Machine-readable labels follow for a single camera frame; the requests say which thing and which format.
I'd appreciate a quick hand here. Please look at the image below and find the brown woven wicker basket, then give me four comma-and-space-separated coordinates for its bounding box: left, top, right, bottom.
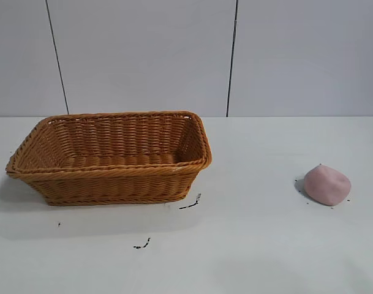
5, 110, 213, 206

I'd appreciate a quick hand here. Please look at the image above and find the pink toy peach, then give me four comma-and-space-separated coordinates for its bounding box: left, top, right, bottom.
303, 164, 352, 206

